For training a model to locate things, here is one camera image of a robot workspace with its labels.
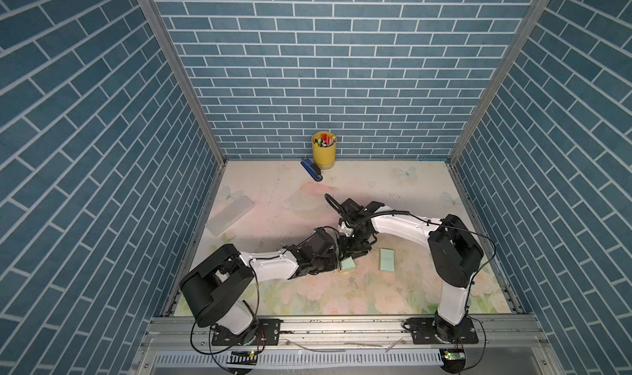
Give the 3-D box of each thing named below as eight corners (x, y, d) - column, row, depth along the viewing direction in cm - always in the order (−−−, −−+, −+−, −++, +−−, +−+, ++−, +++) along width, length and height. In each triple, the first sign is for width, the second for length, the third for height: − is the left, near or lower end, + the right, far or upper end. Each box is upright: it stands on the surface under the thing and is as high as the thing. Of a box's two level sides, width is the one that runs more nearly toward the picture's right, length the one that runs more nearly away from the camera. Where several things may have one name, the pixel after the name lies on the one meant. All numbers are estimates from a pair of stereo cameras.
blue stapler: (315, 183, 114) (315, 177, 111) (301, 164, 122) (300, 159, 119) (324, 179, 116) (324, 173, 113) (309, 161, 123) (309, 155, 120)
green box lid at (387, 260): (379, 270, 88) (381, 267, 86) (379, 250, 93) (381, 247, 91) (393, 272, 88) (394, 269, 86) (392, 252, 92) (394, 249, 90)
